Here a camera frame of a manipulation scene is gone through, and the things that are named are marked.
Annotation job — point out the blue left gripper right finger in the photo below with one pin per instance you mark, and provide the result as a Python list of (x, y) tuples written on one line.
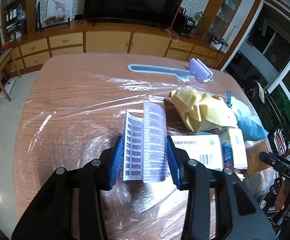
[(175, 163)]

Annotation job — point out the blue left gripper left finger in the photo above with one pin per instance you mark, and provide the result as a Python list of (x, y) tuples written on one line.
[(114, 161)]

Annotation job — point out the yellow paper bag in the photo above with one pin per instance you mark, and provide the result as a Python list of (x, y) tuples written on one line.
[(200, 111)]

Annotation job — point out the blue drawstring bag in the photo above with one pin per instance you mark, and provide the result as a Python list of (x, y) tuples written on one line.
[(249, 124)]

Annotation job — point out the purple hair roller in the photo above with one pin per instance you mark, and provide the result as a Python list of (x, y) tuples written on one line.
[(200, 71)]

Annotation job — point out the person's right hand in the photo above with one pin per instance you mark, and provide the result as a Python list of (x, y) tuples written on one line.
[(281, 197)]

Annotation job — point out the white blue medicine box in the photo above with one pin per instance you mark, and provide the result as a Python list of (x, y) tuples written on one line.
[(206, 149)]

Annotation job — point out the brown cardboard piece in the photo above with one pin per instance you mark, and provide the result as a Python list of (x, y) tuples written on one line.
[(253, 149)]

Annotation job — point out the blue white carton box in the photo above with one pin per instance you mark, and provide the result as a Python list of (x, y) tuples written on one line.
[(233, 148)]

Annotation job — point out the grey table edge trim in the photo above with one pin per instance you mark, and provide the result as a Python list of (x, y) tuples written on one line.
[(180, 74)]

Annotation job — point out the wooden tv cabinet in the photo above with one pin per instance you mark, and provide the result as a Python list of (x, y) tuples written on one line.
[(32, 50)]

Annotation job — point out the wooden side table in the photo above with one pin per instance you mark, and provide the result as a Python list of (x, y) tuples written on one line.
[(5, 57)]

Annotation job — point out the framed giraffe picture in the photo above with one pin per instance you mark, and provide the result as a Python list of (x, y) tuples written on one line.
[(58, 12)]

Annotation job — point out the black television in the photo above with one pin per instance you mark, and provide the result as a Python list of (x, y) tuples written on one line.
[(151, 12)]

